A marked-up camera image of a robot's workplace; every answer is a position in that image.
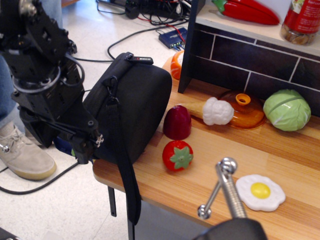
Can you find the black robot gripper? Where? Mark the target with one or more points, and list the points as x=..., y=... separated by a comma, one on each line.
x=50, y=99

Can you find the black zipper bag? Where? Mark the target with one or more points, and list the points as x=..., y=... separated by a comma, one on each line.
x=142, y=90

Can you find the blue clamp with black grip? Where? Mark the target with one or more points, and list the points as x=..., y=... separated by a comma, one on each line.
x=65, y=147

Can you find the beige sneaker near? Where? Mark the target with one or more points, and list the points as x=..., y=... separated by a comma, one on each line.
x=22, y=156

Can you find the blue jeans left leg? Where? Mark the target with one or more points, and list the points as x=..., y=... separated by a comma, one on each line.
x=8, y=107

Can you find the black table leg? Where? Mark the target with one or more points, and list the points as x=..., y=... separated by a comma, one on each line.
x=112, y=201

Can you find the dark red toy onion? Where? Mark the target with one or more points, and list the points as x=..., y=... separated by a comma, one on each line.
x=177, y=123

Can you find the red toy strawberry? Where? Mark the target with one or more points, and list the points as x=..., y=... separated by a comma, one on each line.
x=177, y=155

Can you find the orange toy salmon sushi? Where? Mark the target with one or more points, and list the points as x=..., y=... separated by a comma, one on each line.
x=173, y=65

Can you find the toy ice cream cone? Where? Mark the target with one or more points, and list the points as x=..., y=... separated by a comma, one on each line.
x=212, y=111

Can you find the dark tiled toy shelf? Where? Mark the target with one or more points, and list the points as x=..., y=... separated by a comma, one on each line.
x=249, y=57

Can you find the orange glass pot lid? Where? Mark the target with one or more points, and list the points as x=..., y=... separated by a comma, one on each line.
x=248, y=110

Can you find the black clamp body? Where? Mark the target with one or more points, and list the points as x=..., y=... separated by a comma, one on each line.
x=235, y=229

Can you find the toy fried egg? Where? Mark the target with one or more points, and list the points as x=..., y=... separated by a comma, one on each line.
x=260, y=193

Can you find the red toy chili pepper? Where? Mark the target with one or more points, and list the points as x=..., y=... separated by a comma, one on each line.
x=247, y=10

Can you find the green toy cabbage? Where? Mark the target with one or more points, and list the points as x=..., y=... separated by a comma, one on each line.
x=287, y=110

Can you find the red labelled plastic jar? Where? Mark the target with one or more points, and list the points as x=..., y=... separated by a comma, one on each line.
x=302, y=22

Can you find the blue network switch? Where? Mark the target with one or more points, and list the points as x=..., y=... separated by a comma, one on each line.
x=174, y=38

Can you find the metal clamp screw handle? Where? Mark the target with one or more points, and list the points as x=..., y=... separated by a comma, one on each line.
x=225, y=169

